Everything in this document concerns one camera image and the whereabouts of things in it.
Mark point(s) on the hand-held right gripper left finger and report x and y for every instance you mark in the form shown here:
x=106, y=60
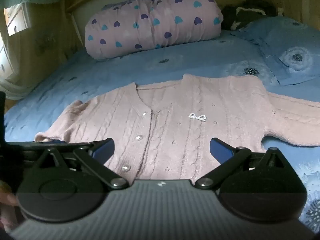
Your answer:
x=105, y=151

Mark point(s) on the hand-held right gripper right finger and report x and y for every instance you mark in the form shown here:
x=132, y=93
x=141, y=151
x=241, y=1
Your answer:
x=220, y=151

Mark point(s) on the pink knitted cardigan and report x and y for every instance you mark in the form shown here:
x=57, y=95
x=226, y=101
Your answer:
x=175, y=120

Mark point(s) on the person's left hand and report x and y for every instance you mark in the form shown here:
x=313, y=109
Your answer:
x=7, y=200

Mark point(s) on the blue dandelion print bed sheet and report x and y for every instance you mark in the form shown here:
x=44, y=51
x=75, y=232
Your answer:
x=175, y=62

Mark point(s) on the blue dandelion print pillow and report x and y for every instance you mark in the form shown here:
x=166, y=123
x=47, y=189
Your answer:
x=287, y=40

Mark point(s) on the pink heart print quilt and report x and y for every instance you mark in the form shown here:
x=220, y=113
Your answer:
x=155, y=30

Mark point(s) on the dark cloth with white trim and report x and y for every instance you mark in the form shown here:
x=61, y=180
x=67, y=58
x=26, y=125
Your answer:
x=250, y=17

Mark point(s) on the white drawer cabinet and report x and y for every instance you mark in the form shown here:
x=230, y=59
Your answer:
x=15, y=20

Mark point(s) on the wooden bed frame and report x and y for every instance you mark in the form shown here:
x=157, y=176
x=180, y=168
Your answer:
x=72, y=7

